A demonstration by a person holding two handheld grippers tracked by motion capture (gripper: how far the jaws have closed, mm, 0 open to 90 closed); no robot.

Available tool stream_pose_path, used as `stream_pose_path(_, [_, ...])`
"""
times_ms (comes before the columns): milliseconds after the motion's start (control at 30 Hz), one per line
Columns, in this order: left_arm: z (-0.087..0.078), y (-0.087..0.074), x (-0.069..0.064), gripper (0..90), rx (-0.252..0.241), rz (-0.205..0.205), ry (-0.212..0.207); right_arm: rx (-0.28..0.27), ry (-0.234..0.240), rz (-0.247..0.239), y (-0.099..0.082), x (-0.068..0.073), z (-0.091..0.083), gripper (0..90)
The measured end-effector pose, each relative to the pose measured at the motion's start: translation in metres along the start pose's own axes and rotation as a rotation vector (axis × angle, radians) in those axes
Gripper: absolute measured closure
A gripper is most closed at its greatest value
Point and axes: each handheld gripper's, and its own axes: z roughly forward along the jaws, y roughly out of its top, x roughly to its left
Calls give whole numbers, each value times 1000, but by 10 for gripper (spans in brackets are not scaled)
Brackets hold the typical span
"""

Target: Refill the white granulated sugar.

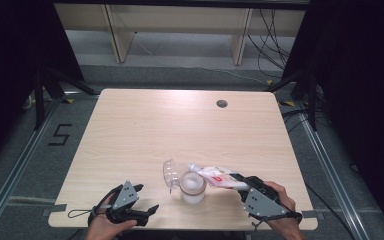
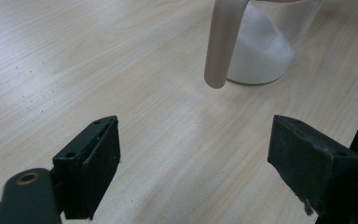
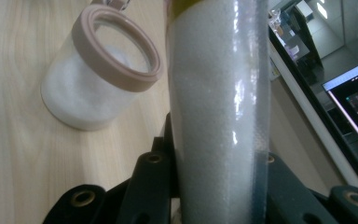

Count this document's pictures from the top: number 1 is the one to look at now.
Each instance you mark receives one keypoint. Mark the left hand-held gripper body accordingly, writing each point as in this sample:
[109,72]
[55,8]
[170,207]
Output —
[126,198]

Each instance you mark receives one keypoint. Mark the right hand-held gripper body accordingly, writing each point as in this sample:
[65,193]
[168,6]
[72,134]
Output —
[261,201]

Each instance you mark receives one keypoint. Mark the red and white pouch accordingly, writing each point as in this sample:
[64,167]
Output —
[218,177]

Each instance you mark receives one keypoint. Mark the clear plastic jar lid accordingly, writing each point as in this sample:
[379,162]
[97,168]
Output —
[170,175]

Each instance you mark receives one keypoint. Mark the clear glass jar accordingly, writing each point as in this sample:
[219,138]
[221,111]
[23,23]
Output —
[192,188]

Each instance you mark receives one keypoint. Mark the person's right hand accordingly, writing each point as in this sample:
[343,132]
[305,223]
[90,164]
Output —
[288,205]

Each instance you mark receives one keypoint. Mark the person's left hand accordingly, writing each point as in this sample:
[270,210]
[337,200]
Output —
[105,225]

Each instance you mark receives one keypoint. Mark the grey tape strip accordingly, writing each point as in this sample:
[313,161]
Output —
[55,209]
[308,214]

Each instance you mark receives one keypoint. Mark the grey table grommet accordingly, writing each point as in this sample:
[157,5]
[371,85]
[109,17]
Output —
[222,103]

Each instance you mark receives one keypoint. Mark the yellow black hazard tape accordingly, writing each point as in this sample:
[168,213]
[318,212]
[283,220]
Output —
[286,103]
[68,100]

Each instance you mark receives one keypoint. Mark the black metal stand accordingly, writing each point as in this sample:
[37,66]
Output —
[311,100]
[40,96]

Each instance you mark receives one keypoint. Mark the dark curtain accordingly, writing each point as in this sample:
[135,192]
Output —
[13,66]
[363,83]

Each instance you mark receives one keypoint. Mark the white shelf unit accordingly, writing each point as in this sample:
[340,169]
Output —
[180,23]

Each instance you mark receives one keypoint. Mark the aluminium floor rail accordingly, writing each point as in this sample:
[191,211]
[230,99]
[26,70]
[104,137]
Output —
[16,166]
[326,160]

